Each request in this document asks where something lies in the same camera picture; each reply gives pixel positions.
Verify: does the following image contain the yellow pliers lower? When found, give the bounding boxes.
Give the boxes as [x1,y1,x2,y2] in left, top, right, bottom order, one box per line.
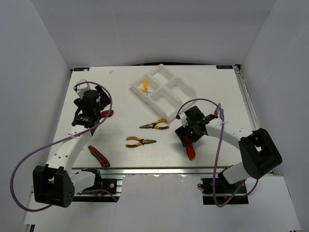
[126,136,157,148]

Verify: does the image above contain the yellow screwdriver long shaft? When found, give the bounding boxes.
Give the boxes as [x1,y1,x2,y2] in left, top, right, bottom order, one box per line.
[143,80,148,96]

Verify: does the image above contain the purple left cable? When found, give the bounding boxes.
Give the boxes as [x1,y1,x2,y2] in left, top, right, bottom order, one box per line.
[9,81,119,213]

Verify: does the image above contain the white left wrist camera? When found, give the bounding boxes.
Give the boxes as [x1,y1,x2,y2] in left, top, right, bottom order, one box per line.
[73,79,91,99]

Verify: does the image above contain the yellow screwdriver short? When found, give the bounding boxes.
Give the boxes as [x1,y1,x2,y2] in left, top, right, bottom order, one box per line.
[140,88,152,93]

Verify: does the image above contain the yellow pliers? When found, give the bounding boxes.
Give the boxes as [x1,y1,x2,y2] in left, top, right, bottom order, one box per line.
[139,119,169,130]
[126,136,157,148]

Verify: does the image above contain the aluminium rail front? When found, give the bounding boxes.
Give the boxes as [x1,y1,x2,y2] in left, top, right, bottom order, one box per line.
[44,165,242,177]

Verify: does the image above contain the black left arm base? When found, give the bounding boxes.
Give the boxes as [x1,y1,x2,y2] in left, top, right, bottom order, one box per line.
[73,168,120,203]

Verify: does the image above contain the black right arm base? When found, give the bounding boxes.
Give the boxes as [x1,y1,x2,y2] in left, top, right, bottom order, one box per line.
[197,178,249,205]

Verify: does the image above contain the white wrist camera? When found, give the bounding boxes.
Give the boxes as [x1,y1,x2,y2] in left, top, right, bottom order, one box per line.
[73,79,91,99]
[181,115,189,128]

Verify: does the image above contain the yellow pliers upper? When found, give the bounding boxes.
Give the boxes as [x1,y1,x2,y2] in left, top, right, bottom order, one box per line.
[139,119,169,130]

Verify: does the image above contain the blue label left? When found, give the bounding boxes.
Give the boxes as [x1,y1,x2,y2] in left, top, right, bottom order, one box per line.
[73,67,90,72]

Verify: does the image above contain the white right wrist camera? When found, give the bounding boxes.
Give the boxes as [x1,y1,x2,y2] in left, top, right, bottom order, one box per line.
[181,115,189,128]

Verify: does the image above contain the blue label right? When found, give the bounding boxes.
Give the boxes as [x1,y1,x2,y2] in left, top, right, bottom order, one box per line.
[216,65,234,69]

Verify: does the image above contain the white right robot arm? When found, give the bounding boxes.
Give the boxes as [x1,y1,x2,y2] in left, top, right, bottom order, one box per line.
[175,106,282,193]

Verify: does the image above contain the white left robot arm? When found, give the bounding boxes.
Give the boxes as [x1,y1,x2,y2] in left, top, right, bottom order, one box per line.
[33,85,112,208]

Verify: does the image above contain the white compartment organizer tray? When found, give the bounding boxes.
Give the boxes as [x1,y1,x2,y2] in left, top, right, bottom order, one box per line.
[129,64,197,122]

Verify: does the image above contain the blue label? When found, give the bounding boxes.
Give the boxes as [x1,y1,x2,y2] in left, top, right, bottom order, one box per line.
[73,67,90,72]
[216,65,234,69]

